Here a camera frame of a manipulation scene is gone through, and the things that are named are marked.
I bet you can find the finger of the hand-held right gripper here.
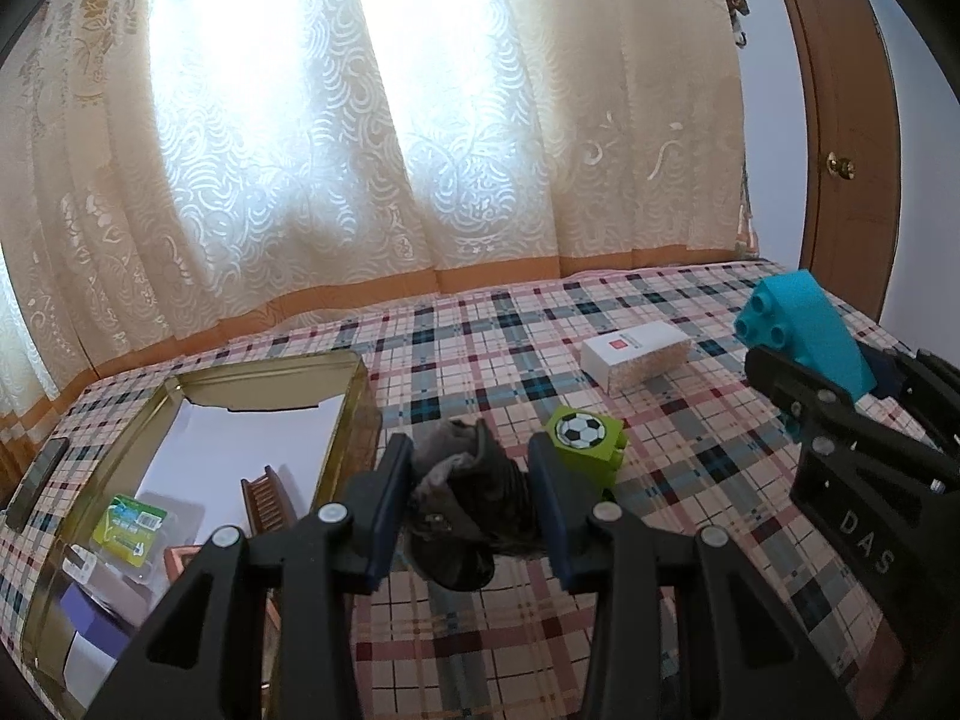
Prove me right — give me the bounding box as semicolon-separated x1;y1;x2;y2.
745;345;950;466
862;345;960;477

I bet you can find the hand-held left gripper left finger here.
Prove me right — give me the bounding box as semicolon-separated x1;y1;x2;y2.
90;433;417;720

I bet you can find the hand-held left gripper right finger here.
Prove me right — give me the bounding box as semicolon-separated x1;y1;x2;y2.
527;435;837;720

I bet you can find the dark sock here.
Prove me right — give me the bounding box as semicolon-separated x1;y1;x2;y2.
405;420;552;590

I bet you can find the cyan building block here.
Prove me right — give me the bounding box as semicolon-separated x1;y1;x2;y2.
733;270;878;402

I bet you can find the gold metal tray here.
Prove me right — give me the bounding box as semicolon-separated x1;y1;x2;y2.
15;349;380;717

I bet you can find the purple block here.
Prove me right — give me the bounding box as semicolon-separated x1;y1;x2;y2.
58;581;143;665

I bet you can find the white block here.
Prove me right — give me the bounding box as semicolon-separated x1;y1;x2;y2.
64;634;121;698

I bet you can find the green block with soccer ball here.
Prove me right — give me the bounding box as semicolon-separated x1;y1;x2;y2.
544;406;627;500

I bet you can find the brown wooden comb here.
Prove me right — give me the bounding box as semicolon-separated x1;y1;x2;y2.
240;465;305;541

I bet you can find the plaid tablecloth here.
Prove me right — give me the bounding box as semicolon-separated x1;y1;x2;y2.
0;259;960;720

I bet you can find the white paper sheet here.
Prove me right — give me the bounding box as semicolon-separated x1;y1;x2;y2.
64;397;346;691

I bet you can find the small white box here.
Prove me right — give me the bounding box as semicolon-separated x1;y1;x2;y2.
583;321;692;395

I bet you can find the green label plastic packet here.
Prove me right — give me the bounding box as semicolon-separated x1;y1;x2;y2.
64;493;200;627

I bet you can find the brown wooden door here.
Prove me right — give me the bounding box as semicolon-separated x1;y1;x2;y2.
761;0;901;316

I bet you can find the black smartphone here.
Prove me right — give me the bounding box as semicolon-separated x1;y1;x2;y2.
4;436;70;530

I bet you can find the cream lace curtain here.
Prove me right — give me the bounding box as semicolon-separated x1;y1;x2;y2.
0;0;760;481

